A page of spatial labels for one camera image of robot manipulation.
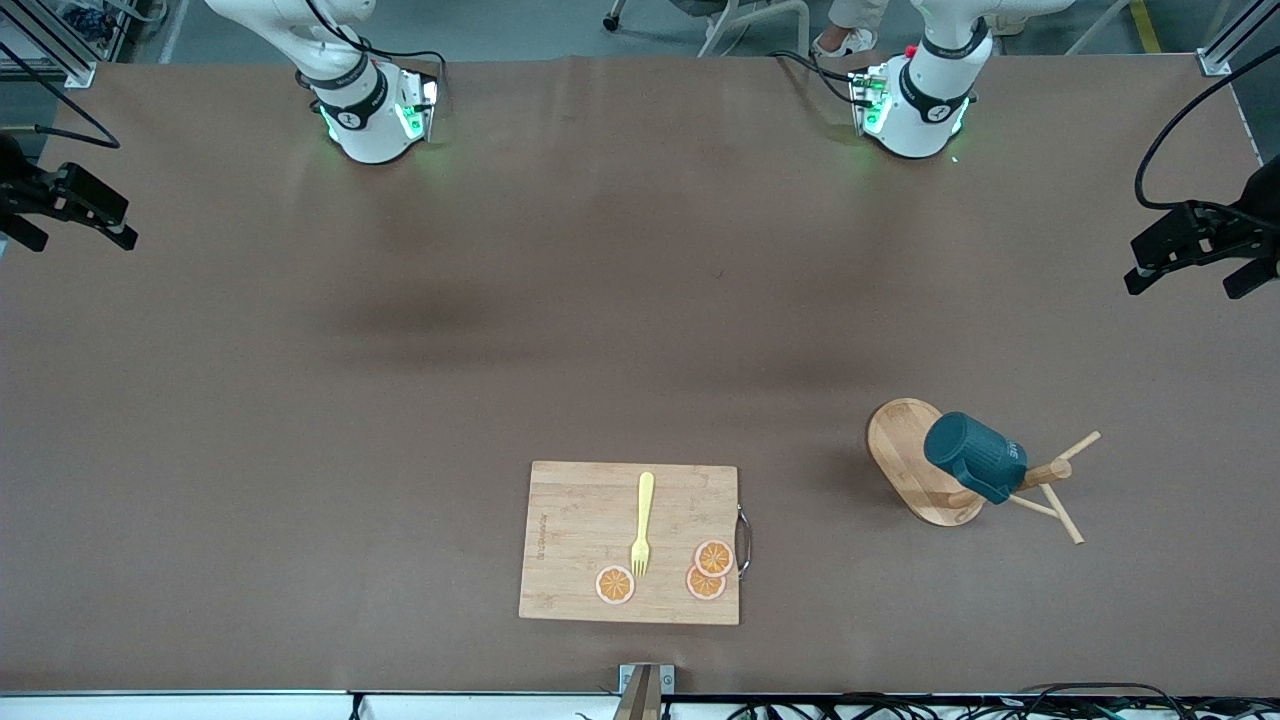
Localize dark teal cup yellow inside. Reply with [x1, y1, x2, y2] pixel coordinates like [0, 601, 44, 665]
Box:
[923, 411, 1029, 505]

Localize wooden mug tree rack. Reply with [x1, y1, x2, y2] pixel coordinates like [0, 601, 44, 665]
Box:
[866, 397, 1102, 546]

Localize white black sneaker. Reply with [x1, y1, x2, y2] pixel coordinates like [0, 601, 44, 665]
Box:
[812, 28, 876, 58]

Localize brown table mat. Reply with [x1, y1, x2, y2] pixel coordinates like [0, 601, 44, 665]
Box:
[0, 52, 1280, 698]

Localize white side shelf surface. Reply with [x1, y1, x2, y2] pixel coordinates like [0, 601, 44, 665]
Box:
[0, 690, 1280, 720]

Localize white office chair base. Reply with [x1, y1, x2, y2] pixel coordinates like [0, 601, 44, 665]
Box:
[603, 0, 811, 58]

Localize yellow plastic fork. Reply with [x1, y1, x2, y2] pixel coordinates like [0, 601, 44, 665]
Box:
[630, 472, 656, 579]

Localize aluminium frame profile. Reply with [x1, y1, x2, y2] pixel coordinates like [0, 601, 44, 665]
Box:
[0, 0, 98, 89]
[1197, 0, 1280, 76]

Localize black right base cable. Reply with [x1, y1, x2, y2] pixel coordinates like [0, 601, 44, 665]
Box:
[300, 0, 448, 101]

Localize black base cable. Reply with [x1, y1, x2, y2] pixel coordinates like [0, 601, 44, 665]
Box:
[300, 0, 448, 101]
[775, 50, 871, 106]

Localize black left base cable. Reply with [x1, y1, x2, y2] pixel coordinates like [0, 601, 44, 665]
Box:
[775, 50, 871, 106]

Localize tangled black cable bundle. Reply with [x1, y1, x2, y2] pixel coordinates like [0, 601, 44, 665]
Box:
[575, 683, 1280, 720]

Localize bamboo cutting board metal handle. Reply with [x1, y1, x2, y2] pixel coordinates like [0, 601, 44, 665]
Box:
[518, 460, 753, 627]

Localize aluminium profile camera beam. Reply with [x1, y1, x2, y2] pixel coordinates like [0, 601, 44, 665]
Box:
[612, 663, 676, 720]

